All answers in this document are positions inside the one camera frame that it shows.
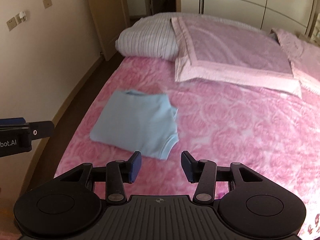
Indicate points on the white wardrobe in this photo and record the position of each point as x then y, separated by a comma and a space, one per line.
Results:
237, 0

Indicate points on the pink fuzzy cloth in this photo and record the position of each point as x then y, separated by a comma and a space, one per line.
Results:
300, 52

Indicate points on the brown wall switch plate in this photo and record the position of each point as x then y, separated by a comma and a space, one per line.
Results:
47, 3
11, 24

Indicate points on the white wall plug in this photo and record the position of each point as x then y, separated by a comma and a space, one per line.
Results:
22, 16

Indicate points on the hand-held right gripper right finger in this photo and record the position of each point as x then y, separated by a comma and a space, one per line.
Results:
188, 167

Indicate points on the brown wooden door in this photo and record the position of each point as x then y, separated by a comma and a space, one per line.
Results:
107, 17

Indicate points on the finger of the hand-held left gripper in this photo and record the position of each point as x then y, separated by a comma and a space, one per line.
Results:
42, 130

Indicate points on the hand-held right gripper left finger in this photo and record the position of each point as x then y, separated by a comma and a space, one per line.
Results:
135, 167

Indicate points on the pink floral bedspread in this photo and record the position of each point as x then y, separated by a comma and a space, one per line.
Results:
237, 130

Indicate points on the light blue sweatshirt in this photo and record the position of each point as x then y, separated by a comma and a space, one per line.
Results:
132, 125

